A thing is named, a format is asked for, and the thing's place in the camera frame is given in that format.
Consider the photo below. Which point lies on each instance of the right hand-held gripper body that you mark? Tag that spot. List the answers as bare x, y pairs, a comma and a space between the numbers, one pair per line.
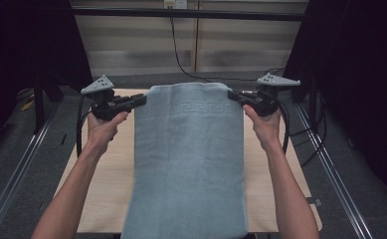
264, 99

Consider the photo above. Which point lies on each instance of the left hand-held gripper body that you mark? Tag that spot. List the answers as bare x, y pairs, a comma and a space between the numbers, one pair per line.
103, 104

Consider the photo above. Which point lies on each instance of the grey-blue towel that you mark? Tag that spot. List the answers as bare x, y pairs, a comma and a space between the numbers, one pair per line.
187, 159

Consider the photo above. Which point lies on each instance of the person's left hand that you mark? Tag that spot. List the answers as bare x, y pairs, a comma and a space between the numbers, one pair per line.
103, 132

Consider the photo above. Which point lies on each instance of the person's right hand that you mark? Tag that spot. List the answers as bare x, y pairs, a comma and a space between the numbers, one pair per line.
264, 127

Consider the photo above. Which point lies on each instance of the black stand leg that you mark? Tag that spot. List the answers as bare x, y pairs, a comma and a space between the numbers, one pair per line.
38, 109
312, 99

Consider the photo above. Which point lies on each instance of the black tape mark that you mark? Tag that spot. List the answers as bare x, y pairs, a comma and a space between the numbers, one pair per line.
63, 139

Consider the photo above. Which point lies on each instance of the yellow object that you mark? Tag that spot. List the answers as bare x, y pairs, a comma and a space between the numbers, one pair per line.
27, 105

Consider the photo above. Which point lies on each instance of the black curtain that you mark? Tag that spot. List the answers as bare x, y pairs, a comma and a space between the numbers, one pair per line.
360, 83
22, 49

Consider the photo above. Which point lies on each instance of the grey tape strip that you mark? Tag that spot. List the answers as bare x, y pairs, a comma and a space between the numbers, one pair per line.
315, 201

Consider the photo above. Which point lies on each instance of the black horizontal frame bar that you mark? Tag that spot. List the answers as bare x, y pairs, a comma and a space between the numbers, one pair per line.
187, 14

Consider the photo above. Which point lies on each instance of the white wall socket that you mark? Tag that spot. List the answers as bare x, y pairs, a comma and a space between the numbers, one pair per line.
175, 3

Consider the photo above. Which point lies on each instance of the metal floor rail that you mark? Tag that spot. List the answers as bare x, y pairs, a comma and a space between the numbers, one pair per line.
13, 179
333, 179

